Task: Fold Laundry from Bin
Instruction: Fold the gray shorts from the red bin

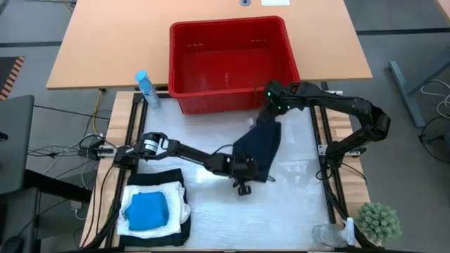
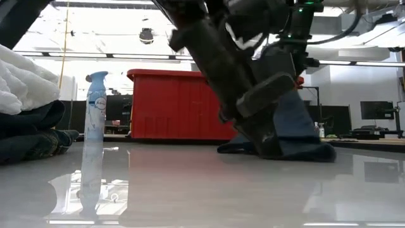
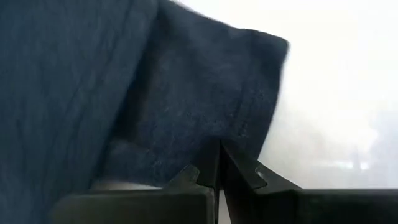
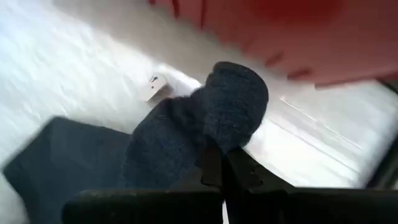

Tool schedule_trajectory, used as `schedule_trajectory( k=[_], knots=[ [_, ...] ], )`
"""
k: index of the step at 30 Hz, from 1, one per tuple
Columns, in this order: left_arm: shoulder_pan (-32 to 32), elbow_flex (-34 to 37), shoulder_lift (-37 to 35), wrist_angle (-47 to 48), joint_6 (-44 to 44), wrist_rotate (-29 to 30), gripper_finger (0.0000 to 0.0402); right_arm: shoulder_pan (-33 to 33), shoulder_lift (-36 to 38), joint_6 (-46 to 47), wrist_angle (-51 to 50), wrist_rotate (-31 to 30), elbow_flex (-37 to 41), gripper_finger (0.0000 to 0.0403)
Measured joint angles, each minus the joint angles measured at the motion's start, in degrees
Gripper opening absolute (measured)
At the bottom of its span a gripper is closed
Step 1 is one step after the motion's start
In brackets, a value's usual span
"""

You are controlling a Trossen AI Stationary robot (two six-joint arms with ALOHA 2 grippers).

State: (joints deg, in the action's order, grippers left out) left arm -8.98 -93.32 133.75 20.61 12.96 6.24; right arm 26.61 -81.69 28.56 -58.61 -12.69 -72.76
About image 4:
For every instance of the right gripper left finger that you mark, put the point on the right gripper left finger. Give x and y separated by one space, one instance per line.
140 207

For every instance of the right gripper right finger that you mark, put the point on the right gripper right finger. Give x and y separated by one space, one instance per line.
311 207

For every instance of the dark navy garment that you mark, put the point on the dark navy garment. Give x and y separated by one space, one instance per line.
174 140

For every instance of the red plastic laundry bin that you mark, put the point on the red plastic laundry bin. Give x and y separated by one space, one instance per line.
311 37

